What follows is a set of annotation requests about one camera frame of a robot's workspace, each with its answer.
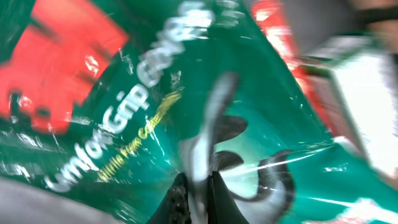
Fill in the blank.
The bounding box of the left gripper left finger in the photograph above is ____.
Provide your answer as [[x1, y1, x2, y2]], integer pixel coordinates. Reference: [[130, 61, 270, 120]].
[[146, 173, 192, 224]]

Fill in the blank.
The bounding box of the red coffee stick sachet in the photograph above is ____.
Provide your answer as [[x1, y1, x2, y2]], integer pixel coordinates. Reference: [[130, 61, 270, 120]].
[[251, 0, 339, 136]]

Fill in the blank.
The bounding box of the green 3M gloves bag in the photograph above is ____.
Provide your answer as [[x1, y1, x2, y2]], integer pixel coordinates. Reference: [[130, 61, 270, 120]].
[[1, 0, 397, 223]]

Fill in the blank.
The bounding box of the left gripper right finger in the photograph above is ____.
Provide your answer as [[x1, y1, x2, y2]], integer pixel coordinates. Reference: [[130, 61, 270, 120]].
[[208, 171, 248, 224]]

